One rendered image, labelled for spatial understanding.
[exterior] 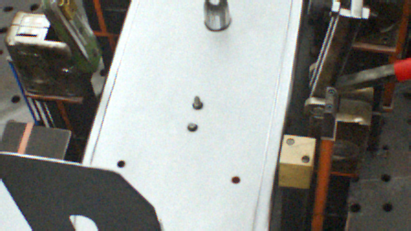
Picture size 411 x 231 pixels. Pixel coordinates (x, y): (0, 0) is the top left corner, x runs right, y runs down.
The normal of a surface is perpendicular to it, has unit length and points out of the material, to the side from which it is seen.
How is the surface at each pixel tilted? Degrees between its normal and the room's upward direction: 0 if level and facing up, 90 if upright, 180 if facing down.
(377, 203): 0
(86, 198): 90
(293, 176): 90
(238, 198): 0
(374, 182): 0
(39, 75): 90
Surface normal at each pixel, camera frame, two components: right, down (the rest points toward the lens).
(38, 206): -0.19, 0.84
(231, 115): -0.07, -0.53
